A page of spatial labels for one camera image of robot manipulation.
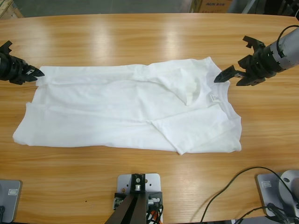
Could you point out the cardboard box with AUX print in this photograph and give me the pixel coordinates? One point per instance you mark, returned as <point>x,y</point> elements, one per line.
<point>215,5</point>

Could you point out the white t-shirt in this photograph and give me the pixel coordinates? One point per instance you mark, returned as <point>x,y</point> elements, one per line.
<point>116,112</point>

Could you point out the black side bracket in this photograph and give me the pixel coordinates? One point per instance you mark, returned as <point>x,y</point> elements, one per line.
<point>157,196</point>
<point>119,198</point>

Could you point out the black post clamp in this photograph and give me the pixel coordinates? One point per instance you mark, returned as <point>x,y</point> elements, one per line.
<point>141,189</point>

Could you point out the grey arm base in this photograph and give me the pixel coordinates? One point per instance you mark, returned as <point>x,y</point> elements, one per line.
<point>11,205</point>
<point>268,196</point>

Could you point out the grey metal frame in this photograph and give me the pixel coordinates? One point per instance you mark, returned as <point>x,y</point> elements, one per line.
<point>248,7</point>

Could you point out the wooden crate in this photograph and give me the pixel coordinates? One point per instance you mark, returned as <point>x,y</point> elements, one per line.
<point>9,8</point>

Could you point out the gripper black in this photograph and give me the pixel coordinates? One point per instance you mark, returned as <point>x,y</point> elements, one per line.
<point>12,68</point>
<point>261,63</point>

